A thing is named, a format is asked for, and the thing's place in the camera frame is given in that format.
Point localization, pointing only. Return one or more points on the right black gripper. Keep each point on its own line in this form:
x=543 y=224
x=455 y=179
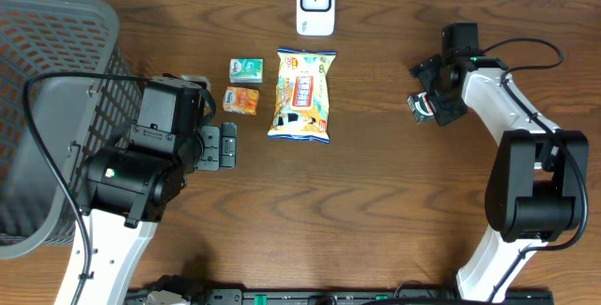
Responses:
x=425 y=68

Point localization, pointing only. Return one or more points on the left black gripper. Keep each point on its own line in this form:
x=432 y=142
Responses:
x=212 y=140

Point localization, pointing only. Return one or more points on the orange small box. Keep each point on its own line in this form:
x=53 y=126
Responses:
x=240 y=100

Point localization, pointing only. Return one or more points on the green Zam-Buk tin box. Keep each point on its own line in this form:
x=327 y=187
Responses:
x=420 y=108

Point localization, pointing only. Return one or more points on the teal silver small box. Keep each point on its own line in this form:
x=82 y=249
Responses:
x=246 y=70

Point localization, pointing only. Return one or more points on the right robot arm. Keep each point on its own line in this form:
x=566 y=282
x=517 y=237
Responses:
x=536 y=198

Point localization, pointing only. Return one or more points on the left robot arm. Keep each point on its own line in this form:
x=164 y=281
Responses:
x=125 y=190

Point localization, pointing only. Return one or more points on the white barcode scanner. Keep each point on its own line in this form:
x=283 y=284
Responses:
x=315 y=18

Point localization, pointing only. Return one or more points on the grey plastic mesh basket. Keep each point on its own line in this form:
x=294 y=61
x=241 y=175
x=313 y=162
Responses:
x=74 y=116

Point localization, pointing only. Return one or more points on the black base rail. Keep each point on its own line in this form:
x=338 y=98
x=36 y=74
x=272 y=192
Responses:
x=172 y=289

